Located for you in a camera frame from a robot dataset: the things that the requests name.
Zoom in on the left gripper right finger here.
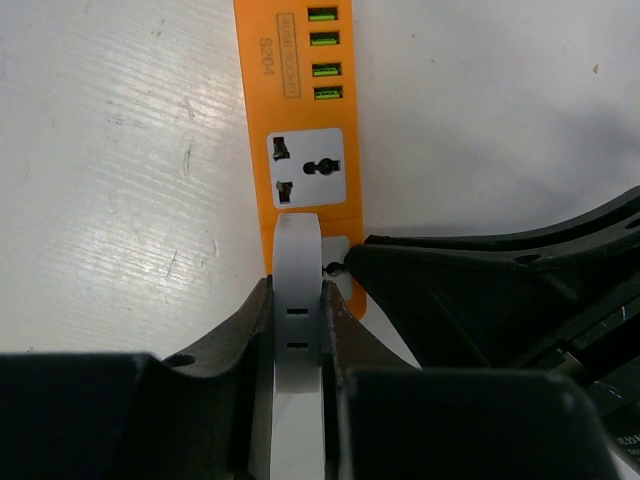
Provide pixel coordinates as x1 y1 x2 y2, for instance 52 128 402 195
320 281 618 479

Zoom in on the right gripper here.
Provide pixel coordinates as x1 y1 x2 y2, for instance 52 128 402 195
344 189 639 471

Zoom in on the orange power strip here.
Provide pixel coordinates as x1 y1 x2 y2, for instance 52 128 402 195
232 0 370 321

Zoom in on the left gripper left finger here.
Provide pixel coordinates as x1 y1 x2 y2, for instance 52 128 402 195
1 278 274 479

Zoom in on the small white plug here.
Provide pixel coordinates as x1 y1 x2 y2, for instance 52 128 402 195
249 213 323 479

